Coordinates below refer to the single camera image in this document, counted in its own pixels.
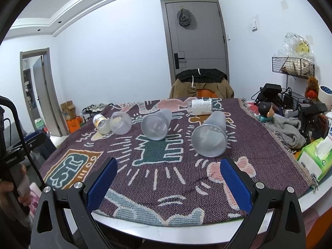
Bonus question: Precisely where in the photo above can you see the person's left hand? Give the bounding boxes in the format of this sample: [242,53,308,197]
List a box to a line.
[1,164,32,217]

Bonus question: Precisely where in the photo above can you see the grey hat on door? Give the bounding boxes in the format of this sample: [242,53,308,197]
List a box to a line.
[177,9,192,27]

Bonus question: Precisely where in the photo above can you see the grey knitted cloth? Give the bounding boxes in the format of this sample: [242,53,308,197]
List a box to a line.
[263,116,307,150]

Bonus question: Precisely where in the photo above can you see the yellow white label bottle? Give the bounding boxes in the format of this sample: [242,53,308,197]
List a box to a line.
[93,114,111,135]

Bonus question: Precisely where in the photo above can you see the frosted cup with cartoon sticker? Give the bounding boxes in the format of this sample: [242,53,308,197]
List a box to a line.
[110,111,132,135]

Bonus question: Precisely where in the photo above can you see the brown plush toy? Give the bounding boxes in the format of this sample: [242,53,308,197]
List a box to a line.
[304,76,319,101]

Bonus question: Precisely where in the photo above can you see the green tissue pack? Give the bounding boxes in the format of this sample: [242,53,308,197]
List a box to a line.
[298,137,331,183]

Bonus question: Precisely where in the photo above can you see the orange chair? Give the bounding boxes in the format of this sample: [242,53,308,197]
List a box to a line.
[197,89,218,98]

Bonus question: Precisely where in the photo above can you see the black wire wall basket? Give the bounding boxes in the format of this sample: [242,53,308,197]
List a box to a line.
[272,57,315,79]

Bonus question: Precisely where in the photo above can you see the grey interior door left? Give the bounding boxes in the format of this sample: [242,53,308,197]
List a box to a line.
[20,48,67,137]

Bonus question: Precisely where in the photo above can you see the cardboard box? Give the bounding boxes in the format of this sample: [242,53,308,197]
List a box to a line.
[60,101,76,120]

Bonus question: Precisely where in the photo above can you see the black garment on chair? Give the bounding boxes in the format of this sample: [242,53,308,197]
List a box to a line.
[176,69,228,83]

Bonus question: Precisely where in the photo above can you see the frosted plastic cup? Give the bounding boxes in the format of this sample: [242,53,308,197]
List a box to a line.
[141,109,172,140]
[191,111,227,157]

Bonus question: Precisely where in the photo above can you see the pink cartoon cushion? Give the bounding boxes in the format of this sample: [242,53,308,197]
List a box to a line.
[29,182,42,219]

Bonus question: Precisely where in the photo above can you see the frosted plastic cup middle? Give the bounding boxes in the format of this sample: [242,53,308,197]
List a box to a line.
[141,109,172,140]

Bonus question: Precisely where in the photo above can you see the black haired doll figure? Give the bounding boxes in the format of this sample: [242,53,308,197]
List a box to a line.
[258,102,275,123]

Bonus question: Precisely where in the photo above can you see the white wall switch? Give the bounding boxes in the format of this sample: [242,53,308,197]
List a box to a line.
[250,20,258,32]

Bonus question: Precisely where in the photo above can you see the clear plastic bag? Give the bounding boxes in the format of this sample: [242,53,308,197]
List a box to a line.
[278,33,315,63]

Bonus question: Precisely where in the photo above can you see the white label clear bottle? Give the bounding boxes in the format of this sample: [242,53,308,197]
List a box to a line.
[187,98,213,116]

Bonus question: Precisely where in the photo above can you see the patterned purple woven blanket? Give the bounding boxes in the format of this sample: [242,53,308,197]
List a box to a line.
[40,98,313,227]

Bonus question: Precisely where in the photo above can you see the frosted plastic cup right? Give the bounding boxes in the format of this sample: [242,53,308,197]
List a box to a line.
[191,111,227,157]

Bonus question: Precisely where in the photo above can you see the grey entrance door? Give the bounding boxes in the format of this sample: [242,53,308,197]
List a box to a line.
[161,0,229,83]

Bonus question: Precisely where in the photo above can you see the black door handle lock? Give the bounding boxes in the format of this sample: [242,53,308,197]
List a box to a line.
[173,53,185,69]

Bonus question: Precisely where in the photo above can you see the orange paper bag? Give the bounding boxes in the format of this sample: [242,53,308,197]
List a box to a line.
[66,116,83,133]

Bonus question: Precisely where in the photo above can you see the black shoe rack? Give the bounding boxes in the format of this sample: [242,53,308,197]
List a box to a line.
[81,104,109,121]

